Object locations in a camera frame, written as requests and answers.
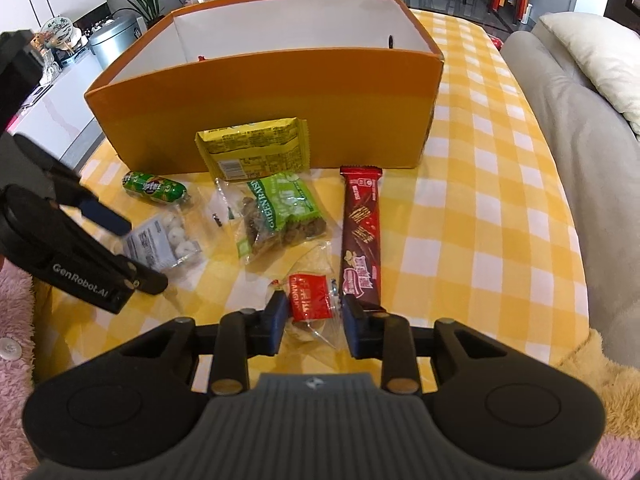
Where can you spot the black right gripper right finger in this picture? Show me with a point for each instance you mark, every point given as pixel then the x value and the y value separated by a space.
pixel 377 334

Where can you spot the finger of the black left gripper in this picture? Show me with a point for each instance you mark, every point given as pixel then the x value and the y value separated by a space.
pixel 62 185
pixel 45 242

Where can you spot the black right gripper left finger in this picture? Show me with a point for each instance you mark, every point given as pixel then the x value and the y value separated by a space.
pixel 240 336

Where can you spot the red chocolate wafer bar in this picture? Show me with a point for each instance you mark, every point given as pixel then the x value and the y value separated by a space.
pixel 361 240

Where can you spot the clear packet red label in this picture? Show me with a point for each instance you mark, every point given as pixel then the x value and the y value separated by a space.
pixel 314 304

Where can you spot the green sausage snack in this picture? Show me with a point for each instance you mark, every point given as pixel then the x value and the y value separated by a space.
pixel 159 189

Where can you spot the clear bag white candies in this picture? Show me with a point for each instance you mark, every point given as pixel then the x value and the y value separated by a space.
pixel 161 243

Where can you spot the green raisin bag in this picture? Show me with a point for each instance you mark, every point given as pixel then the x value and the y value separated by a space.
pixel 270 213

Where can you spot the yellow Ameria snack packet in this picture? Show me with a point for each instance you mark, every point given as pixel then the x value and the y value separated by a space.
pixel 255 150

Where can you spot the white tv console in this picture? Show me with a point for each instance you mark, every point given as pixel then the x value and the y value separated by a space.
pixel 60 121

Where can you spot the silver trash can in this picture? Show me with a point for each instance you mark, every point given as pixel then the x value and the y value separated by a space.
pixel 109 42

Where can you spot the pink fluffy rug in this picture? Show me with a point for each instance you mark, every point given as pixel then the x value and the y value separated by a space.
pixel 17 364

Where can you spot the yellow checkered tablecloth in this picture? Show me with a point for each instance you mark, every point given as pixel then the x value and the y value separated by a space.
pixel 479 232

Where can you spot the yellow plush blanket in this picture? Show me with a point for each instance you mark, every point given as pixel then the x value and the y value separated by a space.
pixel 617 385

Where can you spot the orange cardboard box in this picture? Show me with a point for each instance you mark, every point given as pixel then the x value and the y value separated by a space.
pixel 364 74

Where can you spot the beige sofa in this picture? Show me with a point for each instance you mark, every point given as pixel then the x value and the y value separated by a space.
pixel 597 157

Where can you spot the cream pillow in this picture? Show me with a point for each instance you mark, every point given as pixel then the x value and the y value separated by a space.
pixel 607 53

